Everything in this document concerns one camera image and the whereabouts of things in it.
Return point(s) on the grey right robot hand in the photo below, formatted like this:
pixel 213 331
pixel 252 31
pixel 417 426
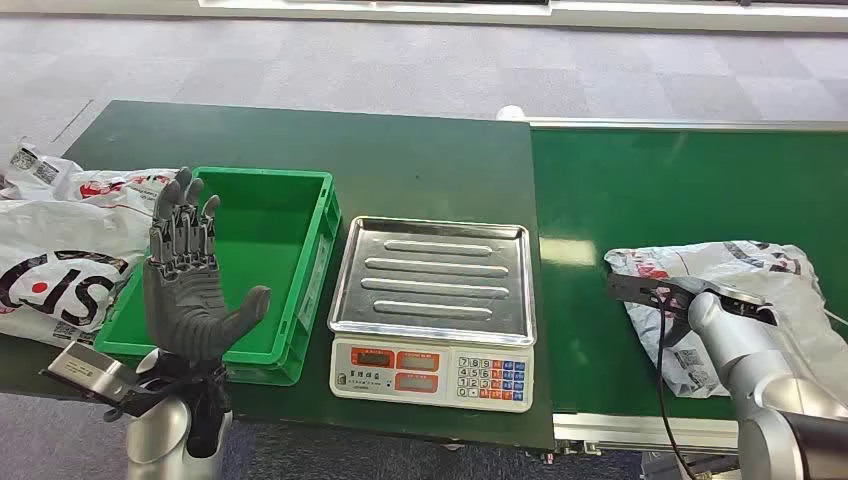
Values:
pixel 677 311

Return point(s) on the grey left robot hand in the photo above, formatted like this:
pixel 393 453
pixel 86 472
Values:
pixel 182 305

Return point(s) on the white plastic mail package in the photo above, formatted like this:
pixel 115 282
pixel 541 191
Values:
pixel 795 285

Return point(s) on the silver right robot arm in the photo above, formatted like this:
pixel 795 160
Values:
pixel 748 371

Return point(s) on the large white package black letters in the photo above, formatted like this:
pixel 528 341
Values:
pixel 60 265

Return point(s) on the white package red print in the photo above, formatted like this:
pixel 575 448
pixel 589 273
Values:
pixel 86 182

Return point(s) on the green plastic crate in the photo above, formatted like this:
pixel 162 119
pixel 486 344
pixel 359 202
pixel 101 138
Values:
pixel 265 252

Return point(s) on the white electronic scale steel tray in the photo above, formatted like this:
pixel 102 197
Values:
pixel 434 285

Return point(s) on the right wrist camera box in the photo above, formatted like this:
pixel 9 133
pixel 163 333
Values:
pixel 639 290

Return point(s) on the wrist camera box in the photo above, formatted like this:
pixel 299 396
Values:
pixel 89 374
pixel 639 290

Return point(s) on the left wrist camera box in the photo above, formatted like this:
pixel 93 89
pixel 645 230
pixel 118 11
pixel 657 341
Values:
pixel 89 374

